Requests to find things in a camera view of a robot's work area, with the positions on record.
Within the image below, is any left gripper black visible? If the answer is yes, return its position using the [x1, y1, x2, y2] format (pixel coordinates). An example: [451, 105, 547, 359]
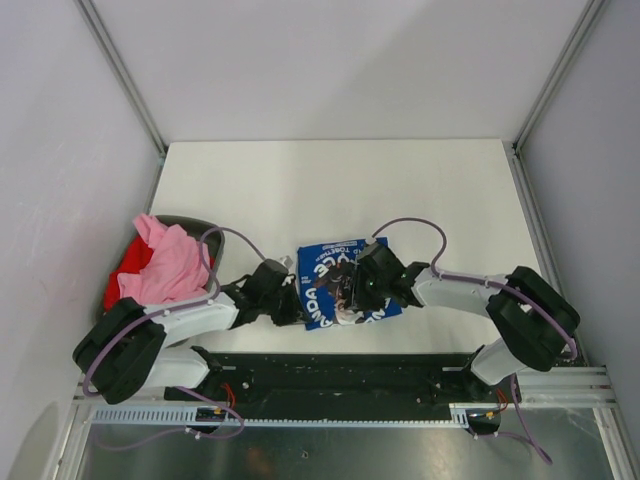
[260, 278, 311, 326]

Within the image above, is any blue printed t shirt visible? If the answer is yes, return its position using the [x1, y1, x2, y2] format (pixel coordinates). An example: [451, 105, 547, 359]
[297, 239, 403, 331]

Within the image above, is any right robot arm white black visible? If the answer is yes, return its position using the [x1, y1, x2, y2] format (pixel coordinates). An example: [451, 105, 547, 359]
[347, 241, 580, 401]

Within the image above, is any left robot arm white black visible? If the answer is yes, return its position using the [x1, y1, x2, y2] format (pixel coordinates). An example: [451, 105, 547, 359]
[72, 259, 310, 405]

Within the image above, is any pink t shirt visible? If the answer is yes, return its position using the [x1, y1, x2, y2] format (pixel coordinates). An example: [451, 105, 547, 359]
[127, 214, 212, 305]

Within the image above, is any grey laundry basket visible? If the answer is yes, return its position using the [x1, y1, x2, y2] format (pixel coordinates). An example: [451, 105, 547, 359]
[92, 215, 224, 323]

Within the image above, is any red t shirt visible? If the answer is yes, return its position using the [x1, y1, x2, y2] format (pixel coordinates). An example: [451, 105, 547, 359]
[102, 234, 153, 311]

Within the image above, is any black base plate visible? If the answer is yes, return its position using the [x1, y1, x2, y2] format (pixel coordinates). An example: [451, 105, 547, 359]
[194, 350, 511, 414]

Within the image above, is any grey slotted cable duct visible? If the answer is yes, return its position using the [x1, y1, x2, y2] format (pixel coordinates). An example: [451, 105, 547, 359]
[92, 404, 501, 431]

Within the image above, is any right aluminium frame post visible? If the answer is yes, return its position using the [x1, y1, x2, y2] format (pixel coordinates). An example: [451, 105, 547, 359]
[513, 0, 609, 151]

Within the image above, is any aluminium frame post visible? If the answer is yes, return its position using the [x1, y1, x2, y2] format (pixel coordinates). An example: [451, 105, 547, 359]
[74, 0, 168, 158]
[513, 0, 609, 151]

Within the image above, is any left aluminium frame post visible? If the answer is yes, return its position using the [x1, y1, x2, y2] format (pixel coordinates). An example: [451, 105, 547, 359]
[74, 0, 168, 158]

